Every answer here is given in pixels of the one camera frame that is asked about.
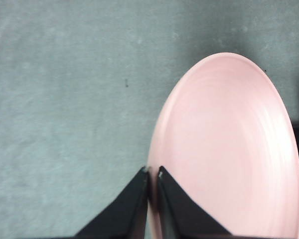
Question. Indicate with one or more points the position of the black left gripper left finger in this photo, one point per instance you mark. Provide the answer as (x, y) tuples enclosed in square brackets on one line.
[(124, 214)]

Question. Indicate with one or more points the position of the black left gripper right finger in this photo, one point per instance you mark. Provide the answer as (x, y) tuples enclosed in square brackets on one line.
[(182, 214)]

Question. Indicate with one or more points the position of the pink plate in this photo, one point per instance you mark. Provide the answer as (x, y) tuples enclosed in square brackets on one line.
[(226, 139)]

